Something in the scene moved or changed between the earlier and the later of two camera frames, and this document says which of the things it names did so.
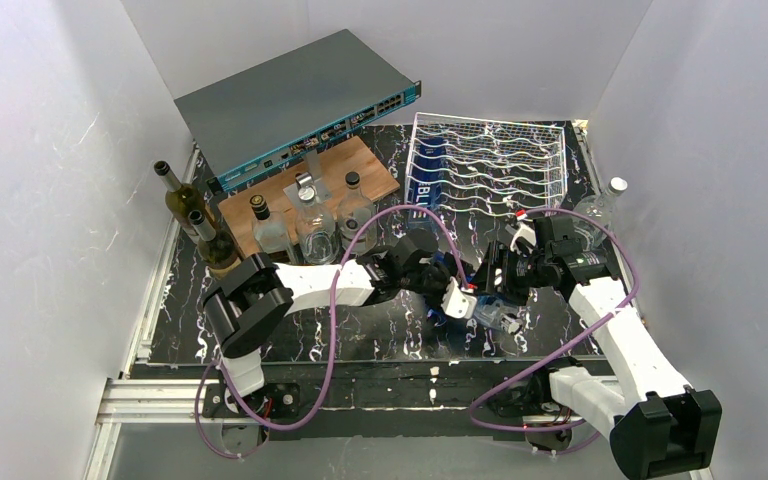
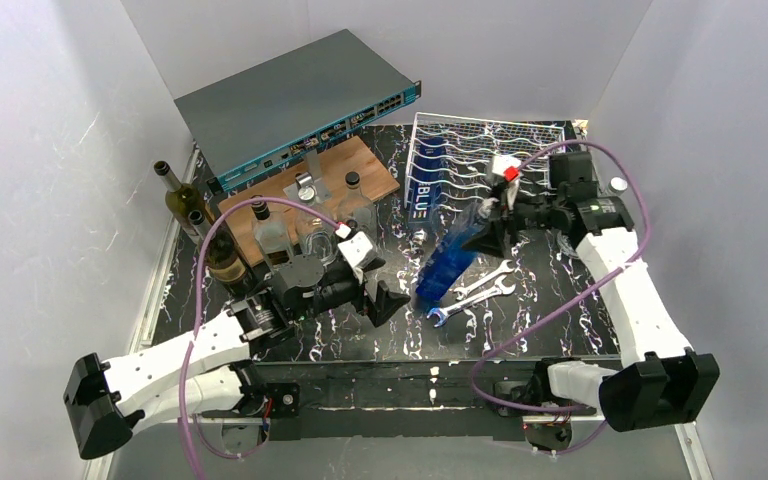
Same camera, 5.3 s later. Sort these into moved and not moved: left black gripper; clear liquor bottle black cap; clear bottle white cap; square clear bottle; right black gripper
Moved: left black gripper; right black gripper
Not moved: clear bottle white cap; square clear bottle; clear liquor bottle black cap
